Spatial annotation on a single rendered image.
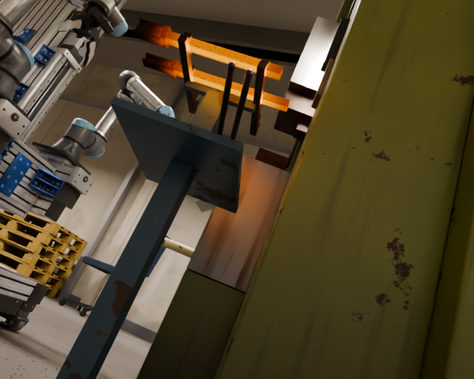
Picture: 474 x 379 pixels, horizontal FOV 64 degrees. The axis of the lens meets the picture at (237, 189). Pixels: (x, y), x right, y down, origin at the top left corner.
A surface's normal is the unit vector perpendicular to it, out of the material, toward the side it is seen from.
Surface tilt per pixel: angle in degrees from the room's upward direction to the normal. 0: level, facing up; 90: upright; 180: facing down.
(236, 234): 90
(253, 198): 90
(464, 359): 90
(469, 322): 90
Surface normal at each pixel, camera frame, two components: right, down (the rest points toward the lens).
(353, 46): 0.06, -0.36
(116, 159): -0.18, -0.45
